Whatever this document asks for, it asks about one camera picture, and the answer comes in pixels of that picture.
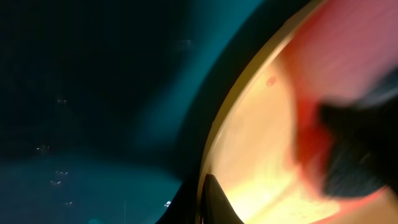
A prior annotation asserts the teal plastic tray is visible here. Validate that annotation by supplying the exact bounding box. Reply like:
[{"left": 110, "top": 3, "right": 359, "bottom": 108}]
[{"left": 1, "top": 0, "right": 305, "bottom": 223}]

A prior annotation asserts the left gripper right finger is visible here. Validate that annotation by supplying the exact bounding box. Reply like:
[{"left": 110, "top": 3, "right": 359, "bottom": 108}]
[{"left": 200, "top": 174, "right": 244, "bottom": 224}]

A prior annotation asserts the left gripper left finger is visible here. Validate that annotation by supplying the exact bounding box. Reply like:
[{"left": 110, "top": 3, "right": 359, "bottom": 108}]
[{"left": 155, "top": 180, "right": 198, "bottom": 224}]

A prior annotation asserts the yellow-green plate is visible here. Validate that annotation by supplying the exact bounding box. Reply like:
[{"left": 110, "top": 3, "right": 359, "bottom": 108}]
[{"left": 197, "top": 1, "right": 397, "bottom": 223}]

